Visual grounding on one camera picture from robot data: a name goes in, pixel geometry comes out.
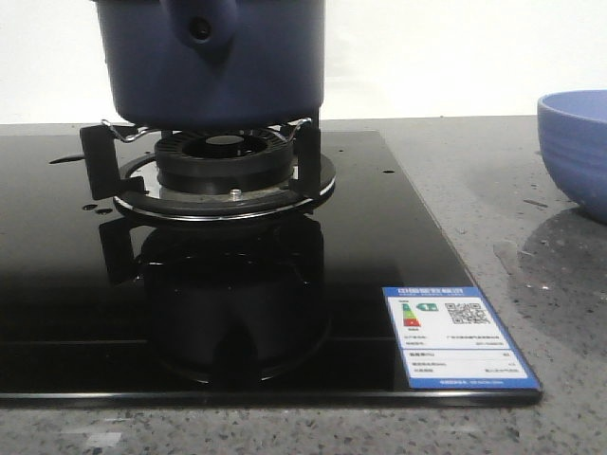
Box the black metal pot support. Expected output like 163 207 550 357
80 118 336 223

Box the blue white energy label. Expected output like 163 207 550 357
382 286 540 391

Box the light blue ribbed bowl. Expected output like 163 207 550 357
537 89 606 224

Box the dark blue cooking pot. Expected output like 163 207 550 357
95 1 325 130

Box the black round burner head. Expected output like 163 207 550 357
155 130 294 195

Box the black glass gas stove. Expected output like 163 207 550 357
1 132 542 408

